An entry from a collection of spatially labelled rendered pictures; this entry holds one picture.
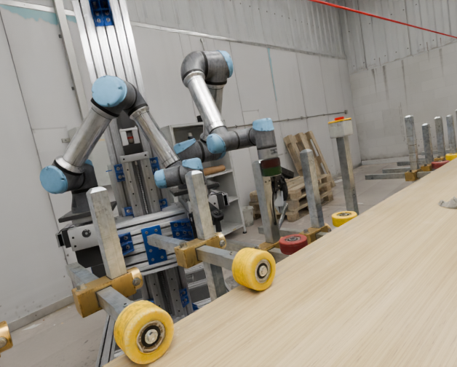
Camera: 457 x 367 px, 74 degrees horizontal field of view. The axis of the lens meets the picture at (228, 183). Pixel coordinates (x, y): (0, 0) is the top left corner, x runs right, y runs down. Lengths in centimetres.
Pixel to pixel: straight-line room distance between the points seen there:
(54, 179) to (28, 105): 208
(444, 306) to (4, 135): 322
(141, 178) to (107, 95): 53
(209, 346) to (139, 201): 115
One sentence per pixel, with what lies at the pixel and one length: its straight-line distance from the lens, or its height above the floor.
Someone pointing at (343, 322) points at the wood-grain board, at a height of 90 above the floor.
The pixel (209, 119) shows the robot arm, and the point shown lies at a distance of 119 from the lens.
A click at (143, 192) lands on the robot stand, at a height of 105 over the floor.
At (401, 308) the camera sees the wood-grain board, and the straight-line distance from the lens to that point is 59.
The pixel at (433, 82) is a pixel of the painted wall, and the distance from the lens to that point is 854.
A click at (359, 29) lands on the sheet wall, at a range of 917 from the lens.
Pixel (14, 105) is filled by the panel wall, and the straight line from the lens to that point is 339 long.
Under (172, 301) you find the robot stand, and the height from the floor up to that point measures 45.
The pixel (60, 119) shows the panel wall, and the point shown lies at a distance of 346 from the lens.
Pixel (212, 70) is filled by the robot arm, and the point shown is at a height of 153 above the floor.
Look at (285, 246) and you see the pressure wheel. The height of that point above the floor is 90.
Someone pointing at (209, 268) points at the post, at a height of 89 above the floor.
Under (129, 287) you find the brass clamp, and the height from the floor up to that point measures 94.
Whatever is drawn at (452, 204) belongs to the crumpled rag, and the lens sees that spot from 111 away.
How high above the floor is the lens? 120
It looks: 7 degrees down
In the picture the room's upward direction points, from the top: 11 degrees counter-clockwise
